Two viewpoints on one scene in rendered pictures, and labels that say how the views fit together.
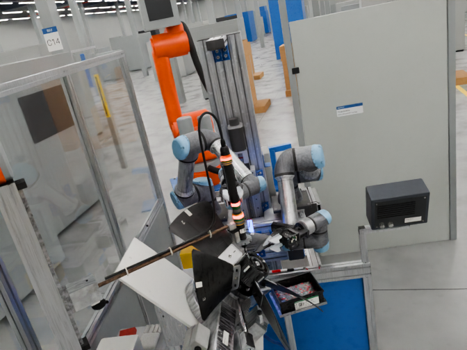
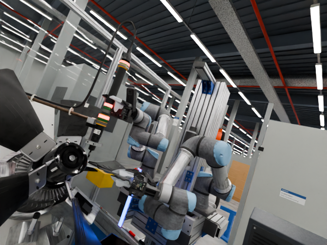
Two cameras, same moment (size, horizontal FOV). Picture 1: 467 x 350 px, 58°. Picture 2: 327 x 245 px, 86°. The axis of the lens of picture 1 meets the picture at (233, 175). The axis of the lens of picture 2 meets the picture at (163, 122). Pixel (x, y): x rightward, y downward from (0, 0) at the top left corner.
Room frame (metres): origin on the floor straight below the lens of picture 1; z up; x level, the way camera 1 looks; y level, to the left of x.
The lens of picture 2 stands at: (0.97, -0.54, 1.38)
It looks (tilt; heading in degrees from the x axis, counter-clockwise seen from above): 6 degrees up; 28
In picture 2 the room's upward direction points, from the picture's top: 19 degrees clockwise
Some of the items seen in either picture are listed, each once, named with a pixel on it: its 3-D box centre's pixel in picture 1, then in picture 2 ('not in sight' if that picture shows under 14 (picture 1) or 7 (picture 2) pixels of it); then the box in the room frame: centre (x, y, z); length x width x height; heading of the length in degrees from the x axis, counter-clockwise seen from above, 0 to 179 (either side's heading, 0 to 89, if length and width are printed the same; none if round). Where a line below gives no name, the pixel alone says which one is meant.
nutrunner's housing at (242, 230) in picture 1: (233, 195); (111, 97); (1.50, 0.01, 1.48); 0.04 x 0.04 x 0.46
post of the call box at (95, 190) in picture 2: not in sight; (95, 191); (1.90, 0.26, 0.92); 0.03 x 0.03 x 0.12; 82
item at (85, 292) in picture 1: (82, 293); not in sight; (1.21, 0.57, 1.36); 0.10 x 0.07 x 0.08; 117
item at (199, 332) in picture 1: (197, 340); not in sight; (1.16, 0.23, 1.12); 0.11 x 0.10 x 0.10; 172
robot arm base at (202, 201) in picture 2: (289, 192); (199, 197); (2.30, -0.30, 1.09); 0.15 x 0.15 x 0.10
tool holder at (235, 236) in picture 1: (239, 231); (95, 131); (1.50, 0.02, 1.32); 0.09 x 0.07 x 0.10; 117
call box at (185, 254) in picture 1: (198, 255); (100, 176); (1.90, 0.26, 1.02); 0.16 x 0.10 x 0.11; 82
